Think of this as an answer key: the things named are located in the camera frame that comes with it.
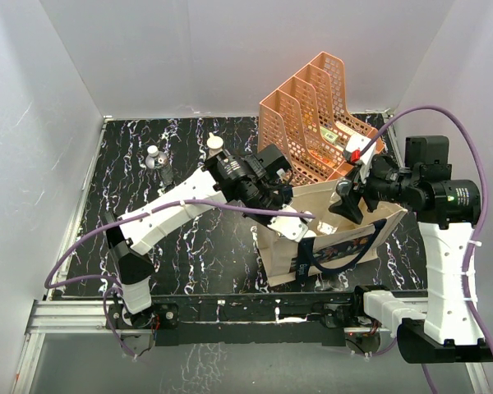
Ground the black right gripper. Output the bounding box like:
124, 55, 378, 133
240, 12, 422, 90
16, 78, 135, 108
329, 156, 418, 222

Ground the cream canvas tote bag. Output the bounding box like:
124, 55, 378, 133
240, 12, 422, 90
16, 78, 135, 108
256, 184, 408, 286

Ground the beige pump bottle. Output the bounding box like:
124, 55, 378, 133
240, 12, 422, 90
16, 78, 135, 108
206, 133, 225, 163

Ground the large clear square bottle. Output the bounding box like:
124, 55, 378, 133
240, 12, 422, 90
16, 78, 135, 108
315, 180, 355, 235

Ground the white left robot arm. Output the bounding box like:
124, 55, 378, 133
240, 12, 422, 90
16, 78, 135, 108
104, 144, 306, 328

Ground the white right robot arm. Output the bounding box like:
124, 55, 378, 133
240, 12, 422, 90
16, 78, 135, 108
329, 135, 493, 364

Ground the peach plastic file organizer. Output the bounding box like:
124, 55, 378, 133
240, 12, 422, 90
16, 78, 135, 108
258, 52, 378, 186

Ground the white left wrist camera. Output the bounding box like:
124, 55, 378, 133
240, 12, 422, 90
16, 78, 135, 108
267, 205, 314, 242

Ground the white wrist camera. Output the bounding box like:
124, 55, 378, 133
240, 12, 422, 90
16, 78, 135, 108
267, 205, 314, 242
343, 135, 376, 179

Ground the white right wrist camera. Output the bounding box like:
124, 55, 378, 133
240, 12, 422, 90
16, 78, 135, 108
343, 135, 376, 179

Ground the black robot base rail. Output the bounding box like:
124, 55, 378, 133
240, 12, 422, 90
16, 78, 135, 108
106, 292, 386, 347

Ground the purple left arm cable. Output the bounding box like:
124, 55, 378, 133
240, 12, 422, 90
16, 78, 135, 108
44, 199, 317, 364

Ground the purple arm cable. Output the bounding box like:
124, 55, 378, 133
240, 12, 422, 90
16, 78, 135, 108
44, 199, 317, 364
352, 105, 493, 394

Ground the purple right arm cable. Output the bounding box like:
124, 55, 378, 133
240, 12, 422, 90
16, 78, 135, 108
352, 105, 493, 394

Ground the aluminium table frame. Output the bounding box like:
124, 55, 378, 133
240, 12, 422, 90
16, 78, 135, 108
12, 108, 492, 394

